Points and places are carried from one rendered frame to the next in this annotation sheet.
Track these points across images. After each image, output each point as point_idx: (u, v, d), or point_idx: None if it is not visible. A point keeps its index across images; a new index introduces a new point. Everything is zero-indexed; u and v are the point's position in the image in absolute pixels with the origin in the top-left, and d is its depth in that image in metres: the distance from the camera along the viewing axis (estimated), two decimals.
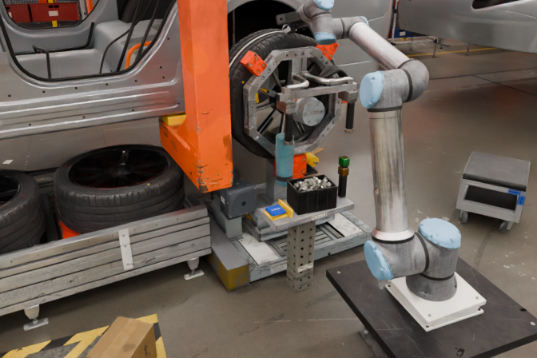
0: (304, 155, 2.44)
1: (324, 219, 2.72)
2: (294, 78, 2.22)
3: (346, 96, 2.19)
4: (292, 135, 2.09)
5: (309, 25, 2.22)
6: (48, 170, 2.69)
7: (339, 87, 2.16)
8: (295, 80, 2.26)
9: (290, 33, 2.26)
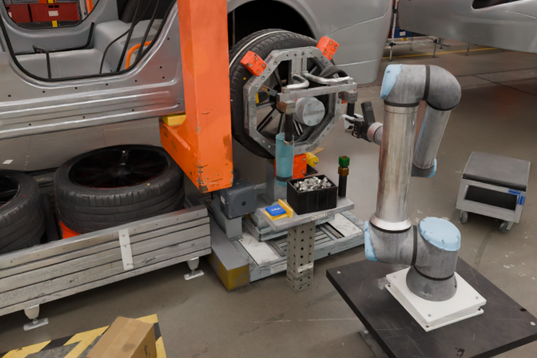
0: (304, 155, 2.44)
1: (324, 219, 2.72)
2: (294, 78, 2.22)
3: (346, 96, 2.19)
4: (292, 135, 2.09)
5: (359, 137, 2.15)
6: (48, 170, 2.69)
7: (339, 87, 2.16)
8: (295, 80, 2.26)
9: (347, 120, 2.18)
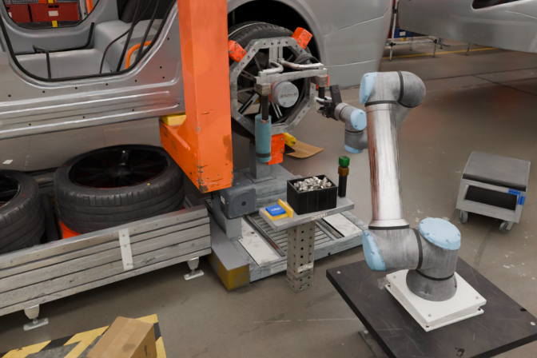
0: (281, 135, 2.71)
1: None
2: (271, 65, 2.48)
3: (317, 80, 2.45)
4: (268, 114, 2.36)
5: (328, 117, 2.42)
6: (48, 170, 2.69)
7: (310, 72, 2.42)
8: (272, 66, 2.53)
9: (317, 101, 2.45)
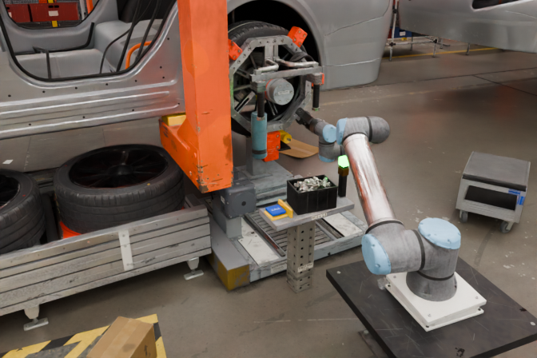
0: (277, 132, 2.75)
1: None
2: (267, 63, 2.52)
3: (312, 78, 2.49)
4: (263, 111, 2.40)
5: (311, 130, 2.79)
6: (48, 170, 2.69)
7: (305, 70, 2.46)
8: (268, 65, 2.57)
9: (296, 121, 2.81)
